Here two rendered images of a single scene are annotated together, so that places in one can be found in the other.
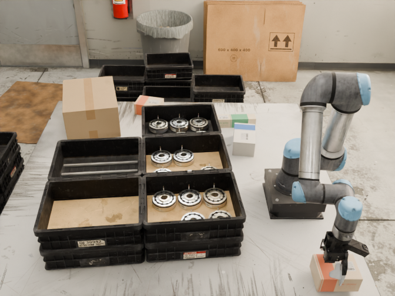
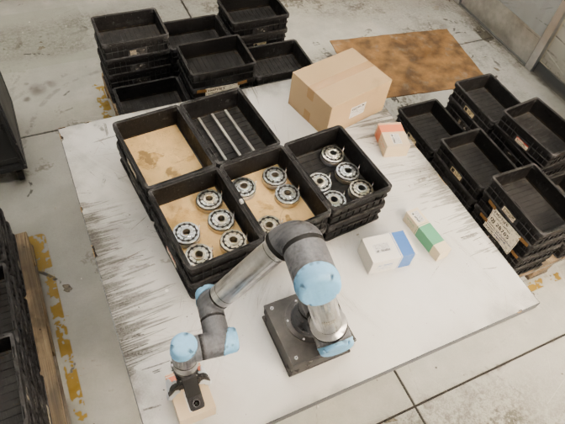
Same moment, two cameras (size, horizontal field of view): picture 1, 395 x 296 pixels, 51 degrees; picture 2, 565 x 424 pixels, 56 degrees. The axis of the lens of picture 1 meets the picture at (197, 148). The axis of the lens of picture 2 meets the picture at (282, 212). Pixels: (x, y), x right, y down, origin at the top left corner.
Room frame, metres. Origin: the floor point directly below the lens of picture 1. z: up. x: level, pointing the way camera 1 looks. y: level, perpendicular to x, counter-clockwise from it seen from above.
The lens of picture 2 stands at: (0.94, -1.12, 2.52)
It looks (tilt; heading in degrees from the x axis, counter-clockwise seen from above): 52 degrees down; 60
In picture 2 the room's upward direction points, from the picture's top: 10 degrees clockwise
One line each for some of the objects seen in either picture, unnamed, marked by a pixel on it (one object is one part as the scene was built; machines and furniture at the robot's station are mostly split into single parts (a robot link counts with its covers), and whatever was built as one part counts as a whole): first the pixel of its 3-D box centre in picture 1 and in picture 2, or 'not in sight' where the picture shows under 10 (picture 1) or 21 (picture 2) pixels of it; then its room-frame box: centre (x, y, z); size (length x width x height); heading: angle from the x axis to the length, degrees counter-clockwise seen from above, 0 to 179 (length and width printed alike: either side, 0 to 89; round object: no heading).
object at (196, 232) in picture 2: (193, 221); (186, 232); (1.20, 0.01, 0.86); 0.10 x 0.10 x 0.01
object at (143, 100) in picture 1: (149, 106); (392, 139); (2.32, 0.31, 0.74); 0.16 x 0.12 x 0.07; 78
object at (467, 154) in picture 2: (167, 113); (469, 176); (2.95, 0.25, 0.31); 0.40 x 0.30 x 0.34; 92
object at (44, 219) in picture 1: (93, 212); (164, 154); (1.22, 0.41, 0.87); 0.40 x 0.30 x 0.11; 97
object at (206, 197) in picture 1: (214, 195); (233, 241); (1.36, -0.08, 0.86); 0.10 x 0.10 x 0.01
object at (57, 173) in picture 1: (99, 167); (229, 134); (1.52, 0.45, 0.87); 0.40 x 0.30 x 0.11; 97
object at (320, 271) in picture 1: (335, 272); (190, 394); (1.05, -0.55, 0.76); 0.16 x 0.12 x 0.07; 92
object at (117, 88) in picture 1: (124, 89); (481, 117); (3.33, 0.67, 0.31); 0.40 x 0.30 x 0.34; 92
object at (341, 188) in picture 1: (338, 194); (217, 337); (1.15, -0.52, 1.07); 0.11 x 0.11 x 0.08; 84
